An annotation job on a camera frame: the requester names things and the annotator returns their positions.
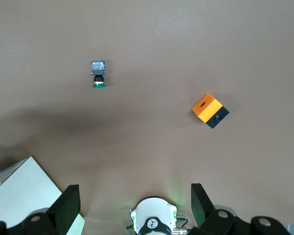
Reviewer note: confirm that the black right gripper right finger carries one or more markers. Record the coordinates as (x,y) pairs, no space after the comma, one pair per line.
(204,213)

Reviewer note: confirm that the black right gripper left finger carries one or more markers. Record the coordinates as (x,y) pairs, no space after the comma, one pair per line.
(62,210)

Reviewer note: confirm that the white drawer cabinet shell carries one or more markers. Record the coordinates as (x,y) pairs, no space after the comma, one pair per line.
(24,191)

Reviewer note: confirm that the orange black button box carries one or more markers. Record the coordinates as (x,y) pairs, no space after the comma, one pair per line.
(207,107)

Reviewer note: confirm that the green push button switch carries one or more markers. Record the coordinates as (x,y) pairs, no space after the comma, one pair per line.
(98,69)

